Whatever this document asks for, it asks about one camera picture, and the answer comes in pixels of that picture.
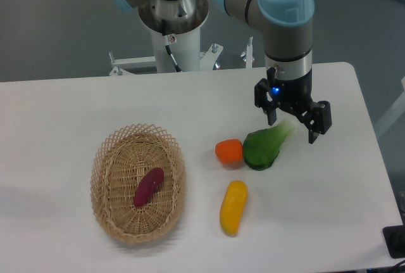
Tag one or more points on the white furniture leg right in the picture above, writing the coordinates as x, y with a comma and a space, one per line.
395, 110

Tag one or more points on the purple sweet potato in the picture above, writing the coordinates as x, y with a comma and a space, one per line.
148, 185

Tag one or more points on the woven wicker oval basket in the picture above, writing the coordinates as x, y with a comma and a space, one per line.
122, 160

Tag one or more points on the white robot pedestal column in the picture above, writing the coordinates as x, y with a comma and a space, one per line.
185, 49

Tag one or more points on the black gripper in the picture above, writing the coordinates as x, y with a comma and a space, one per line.
293, 97

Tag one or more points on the white metal base frame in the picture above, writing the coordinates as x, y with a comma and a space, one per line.
209, 60

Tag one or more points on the green bok choy toy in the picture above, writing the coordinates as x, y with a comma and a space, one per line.
262, 147

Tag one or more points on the yellow toy pepper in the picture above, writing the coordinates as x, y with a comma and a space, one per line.
232, 207

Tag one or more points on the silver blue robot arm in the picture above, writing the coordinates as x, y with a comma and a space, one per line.
287, 30

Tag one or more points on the orange toy carrot piece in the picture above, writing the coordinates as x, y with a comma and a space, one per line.
229, 151

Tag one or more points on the black device at table edge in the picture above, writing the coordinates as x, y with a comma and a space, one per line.
394, 239

